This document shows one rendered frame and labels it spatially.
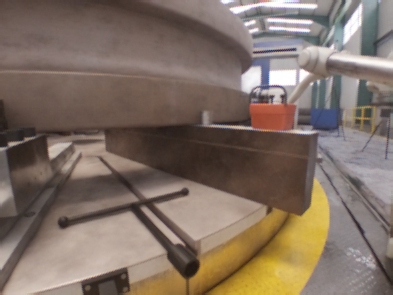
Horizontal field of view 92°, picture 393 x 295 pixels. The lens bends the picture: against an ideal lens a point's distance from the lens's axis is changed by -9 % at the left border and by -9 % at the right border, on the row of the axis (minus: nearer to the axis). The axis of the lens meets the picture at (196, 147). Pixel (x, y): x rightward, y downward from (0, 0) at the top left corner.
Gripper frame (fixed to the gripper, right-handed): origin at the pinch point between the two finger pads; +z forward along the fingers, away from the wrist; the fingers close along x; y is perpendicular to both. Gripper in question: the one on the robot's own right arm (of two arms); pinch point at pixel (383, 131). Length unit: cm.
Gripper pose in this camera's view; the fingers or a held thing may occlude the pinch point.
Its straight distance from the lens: 156.9
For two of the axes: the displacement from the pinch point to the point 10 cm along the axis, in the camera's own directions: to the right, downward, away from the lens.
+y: 6.9, 1.3, -7.1
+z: 0.0, 9.8, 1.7
